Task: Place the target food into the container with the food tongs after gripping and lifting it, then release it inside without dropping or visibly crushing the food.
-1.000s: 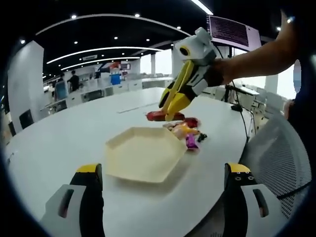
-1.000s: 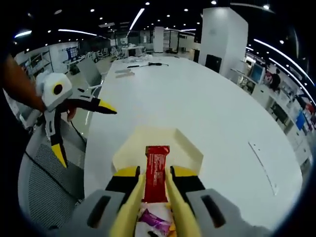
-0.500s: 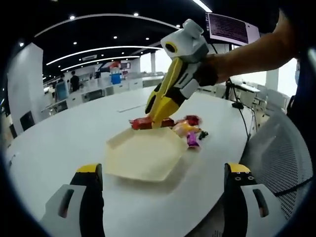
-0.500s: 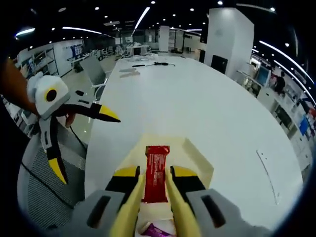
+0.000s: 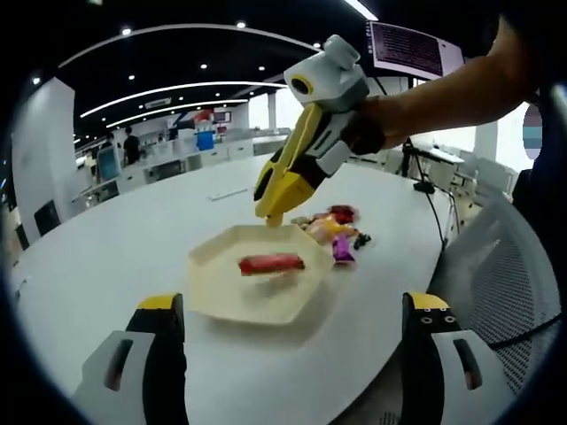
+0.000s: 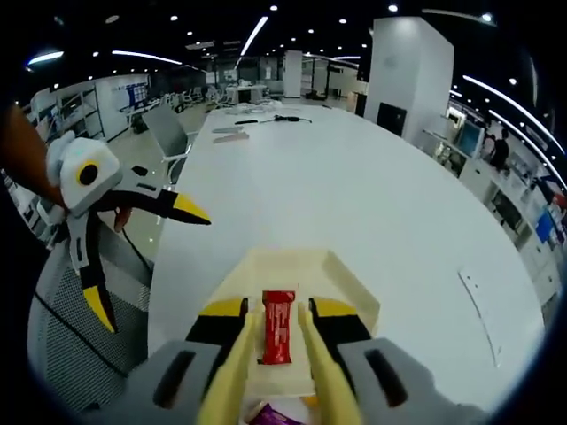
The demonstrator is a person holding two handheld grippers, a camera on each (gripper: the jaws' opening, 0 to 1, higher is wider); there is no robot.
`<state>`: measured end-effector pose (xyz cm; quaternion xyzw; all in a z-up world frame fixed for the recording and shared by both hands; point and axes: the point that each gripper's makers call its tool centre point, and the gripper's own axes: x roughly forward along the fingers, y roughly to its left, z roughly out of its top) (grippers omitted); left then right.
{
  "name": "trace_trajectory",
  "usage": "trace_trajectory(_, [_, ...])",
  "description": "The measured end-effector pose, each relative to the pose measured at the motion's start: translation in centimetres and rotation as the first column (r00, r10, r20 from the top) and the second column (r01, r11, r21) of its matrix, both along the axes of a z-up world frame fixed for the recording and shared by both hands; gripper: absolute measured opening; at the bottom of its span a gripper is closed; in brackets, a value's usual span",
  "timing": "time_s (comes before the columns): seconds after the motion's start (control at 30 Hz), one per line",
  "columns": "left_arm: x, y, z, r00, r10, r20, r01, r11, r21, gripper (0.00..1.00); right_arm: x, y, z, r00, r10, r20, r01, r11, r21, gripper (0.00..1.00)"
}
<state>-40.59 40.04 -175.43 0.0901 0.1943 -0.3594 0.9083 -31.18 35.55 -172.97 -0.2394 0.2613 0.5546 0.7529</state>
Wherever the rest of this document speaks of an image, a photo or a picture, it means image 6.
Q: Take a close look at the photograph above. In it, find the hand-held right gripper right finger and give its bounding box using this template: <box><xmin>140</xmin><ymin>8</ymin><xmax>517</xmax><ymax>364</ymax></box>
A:
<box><xmin>308</xmin><ymin>297</ymin><xmax>493</xmax><ymax>425</ymax></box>

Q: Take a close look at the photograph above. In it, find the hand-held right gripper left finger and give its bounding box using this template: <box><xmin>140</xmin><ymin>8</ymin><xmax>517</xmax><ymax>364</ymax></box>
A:
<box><xmin>82</xmin><ymin>297</ymin><xmax>250</xmax><ymax>425</ymax></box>

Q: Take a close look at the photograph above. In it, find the purple snack packet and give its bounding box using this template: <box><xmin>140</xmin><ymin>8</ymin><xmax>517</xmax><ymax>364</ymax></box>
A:
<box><xmin>247</xmin><ymin>400</ymin><xmax>290</xmax><ymax>425</ymax></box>

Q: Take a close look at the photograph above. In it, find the red snack bar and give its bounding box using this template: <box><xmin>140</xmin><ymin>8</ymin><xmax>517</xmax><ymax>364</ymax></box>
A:
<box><xmin>258</xmin><ymin>290</ymin><xmax>297</xmax><ymax>367</ymax></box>

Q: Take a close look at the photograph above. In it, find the cream hexagonal container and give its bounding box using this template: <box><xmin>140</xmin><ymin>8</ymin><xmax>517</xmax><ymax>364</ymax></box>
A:
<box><xmin>202</xmin><ymin>248</ymin><xmax>381</xmax><ymax>398</ymax></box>

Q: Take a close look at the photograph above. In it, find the person's left hand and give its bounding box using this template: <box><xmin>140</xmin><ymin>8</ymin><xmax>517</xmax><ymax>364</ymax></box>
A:
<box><xmin>111</xmin><ymin>205</ymin><xmax>134</xmax><ymax>235</ymax></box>

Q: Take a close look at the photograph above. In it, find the white storage shelf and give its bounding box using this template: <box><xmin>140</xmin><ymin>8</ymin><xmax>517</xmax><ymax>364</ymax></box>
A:
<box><xmin>26</xmin><ymin>83</ymin><xmax>108</xmax><ymax>143</ymax></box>

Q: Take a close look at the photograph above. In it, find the grey office chair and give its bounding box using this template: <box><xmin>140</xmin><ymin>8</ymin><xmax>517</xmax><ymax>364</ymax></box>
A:
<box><xmin>142</xmin><ymin>104</ymin><xmax>198</xmax><ymax>185</ymax></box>

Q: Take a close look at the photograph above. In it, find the white mesh office chair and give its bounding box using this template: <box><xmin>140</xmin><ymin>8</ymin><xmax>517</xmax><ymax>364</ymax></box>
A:
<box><xmin>28</xmin><ymin>216</ymin><xmax>156</xmax><ymax>399</ymax></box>

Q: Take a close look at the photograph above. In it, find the white flat strip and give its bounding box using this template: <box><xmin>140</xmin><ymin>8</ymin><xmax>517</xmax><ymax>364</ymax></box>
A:
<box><xmin>458</xmin><ymin>268</ymin><xmax>503</xmax><ymax>369</ymax></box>

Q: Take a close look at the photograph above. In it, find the black office chair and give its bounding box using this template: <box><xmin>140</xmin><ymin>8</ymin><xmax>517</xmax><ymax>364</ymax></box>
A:
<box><xmin>491</xmin><ymin>189</ymin><xmax>524</xmax><ymax>232</ymax></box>

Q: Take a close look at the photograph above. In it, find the white cabinet counter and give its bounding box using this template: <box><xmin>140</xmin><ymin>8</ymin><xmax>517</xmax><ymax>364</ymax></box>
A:
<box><xmin>420</xmin><ymin>126</ymin><xmax>560</xmax><ymax>305</ymax></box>

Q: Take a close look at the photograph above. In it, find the blue storage box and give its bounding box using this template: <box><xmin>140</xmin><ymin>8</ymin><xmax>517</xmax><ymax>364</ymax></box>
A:
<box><xmin>535</xmin><ymin>212</ymin><xmax>555</xmax><ymax>245</ymax></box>

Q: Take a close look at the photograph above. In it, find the black cabinet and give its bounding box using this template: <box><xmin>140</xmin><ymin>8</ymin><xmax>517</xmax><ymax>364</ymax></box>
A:
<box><xmin>376</xmin><ymin>102</ymin><xmax>407</xmax><ymax>136</ymax></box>

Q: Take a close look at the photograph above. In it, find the blue-screen display stand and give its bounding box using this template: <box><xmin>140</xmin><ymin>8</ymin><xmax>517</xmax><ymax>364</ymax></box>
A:
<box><xmin>458</xmin><ymin>119</ymin><xmax>482</xmax><ymax>157</ymax></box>

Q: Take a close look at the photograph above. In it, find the black cable with adapter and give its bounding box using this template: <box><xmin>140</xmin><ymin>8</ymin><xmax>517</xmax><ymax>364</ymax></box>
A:
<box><xmin>234</xmin><ymin>113</ymin><xmax>314</xmax><ymax>127</ymax></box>

